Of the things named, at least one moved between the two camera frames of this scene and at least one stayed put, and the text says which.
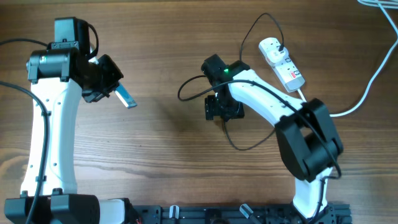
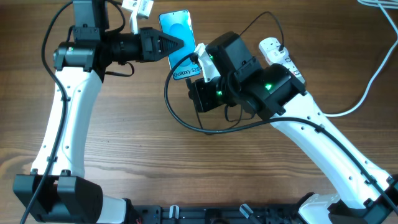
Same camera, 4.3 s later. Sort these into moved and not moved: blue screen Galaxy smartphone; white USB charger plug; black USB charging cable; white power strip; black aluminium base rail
Moved: black USB charging cable; blue screen Galaxy smartphone
Not moved: white power strip; white USB charger plug; black aluminium base rail
